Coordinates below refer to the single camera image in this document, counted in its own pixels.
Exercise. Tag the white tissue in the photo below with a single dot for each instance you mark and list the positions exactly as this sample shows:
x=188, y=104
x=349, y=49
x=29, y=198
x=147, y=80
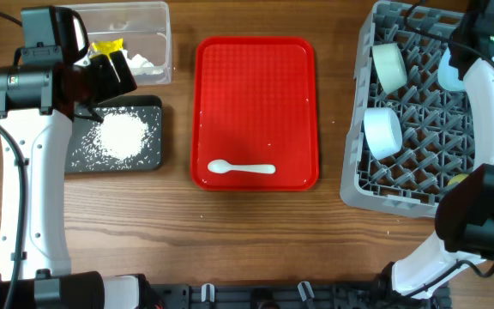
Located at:
x=139, y=65

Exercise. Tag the white plastic spoon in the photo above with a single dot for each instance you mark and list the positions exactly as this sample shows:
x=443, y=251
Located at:
x=221, y=166

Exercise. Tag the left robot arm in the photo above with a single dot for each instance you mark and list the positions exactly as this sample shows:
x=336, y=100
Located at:
x=39, y=93

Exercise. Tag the white rice pile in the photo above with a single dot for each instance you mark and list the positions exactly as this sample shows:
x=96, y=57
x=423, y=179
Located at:
x=120, y=135

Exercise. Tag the green small bowl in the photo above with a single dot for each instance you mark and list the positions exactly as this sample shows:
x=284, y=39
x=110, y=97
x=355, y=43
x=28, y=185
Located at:
x=390, y=66

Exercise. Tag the light blue plate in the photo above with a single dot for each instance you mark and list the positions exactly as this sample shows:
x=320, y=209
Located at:
x=446, y=75

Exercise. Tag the light blue rice bowl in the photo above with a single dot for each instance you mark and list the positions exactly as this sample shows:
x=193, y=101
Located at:
x=382, y=131

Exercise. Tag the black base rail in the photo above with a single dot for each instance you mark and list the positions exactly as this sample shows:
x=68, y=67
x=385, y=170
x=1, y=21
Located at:
x=341, y=295

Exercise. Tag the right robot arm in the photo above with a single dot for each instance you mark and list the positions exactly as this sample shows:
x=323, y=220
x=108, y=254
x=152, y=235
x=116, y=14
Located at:
x=464, y=221

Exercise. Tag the yellow foil wrapper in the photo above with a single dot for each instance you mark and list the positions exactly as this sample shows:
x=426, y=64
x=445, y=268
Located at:
x=105, y=47

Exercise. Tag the red serving tray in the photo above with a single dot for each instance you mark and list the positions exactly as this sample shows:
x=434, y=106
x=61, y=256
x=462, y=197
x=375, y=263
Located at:
x=255, y=103

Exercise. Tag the grey dishwasher rack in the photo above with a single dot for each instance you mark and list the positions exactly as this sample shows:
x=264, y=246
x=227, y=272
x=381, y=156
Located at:
x=437, y=126

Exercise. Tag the clear plastic bin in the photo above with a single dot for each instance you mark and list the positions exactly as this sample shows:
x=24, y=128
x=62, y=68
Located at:
x=144, y=26

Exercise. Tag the black plastic tray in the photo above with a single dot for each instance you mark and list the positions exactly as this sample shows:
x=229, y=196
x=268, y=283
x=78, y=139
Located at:
x=144, y=129

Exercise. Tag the yellow plastic cup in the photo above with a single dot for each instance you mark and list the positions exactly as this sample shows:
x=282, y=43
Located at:
x=457, y=179

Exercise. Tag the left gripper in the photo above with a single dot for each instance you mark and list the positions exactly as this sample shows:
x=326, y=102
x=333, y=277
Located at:
x=97, y=75

